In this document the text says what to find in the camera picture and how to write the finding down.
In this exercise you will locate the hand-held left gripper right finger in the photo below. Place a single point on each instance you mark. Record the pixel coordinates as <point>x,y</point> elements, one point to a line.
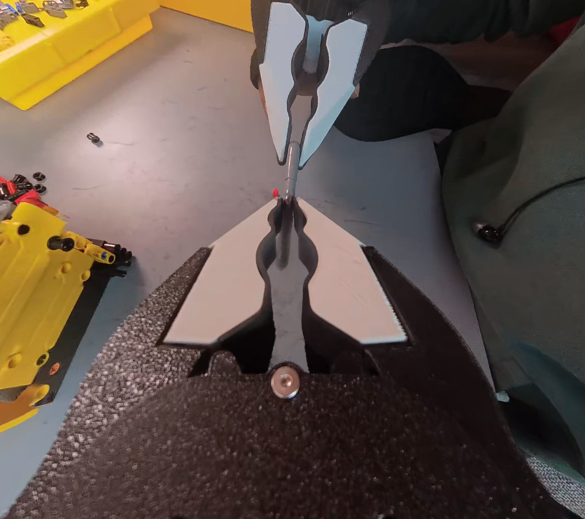
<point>352,295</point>

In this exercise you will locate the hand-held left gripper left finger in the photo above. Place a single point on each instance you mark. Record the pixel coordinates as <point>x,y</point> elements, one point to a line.
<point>219,295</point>

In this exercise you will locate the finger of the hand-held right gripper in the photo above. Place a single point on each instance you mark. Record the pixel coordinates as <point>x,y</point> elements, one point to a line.
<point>279,84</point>
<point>338,84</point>

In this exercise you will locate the grey bent lego tube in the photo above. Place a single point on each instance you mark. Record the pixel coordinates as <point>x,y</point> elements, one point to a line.
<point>291,171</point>

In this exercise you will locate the yellow lego robot model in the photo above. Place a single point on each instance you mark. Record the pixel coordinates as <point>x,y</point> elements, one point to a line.
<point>36,276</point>

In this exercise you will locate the loose black lego pin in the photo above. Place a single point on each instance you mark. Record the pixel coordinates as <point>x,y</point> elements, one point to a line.
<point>93,138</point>

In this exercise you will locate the person's right hand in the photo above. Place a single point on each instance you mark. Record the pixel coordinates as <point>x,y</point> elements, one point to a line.
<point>258,84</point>

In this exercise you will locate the yellow storage bin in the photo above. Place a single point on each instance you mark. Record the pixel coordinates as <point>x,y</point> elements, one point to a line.
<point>91,34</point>

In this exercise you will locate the pile of black red pins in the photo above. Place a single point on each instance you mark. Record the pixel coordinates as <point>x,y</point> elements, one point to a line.
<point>18,189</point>

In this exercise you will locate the red jacket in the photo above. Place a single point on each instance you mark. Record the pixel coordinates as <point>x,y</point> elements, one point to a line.
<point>564,30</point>

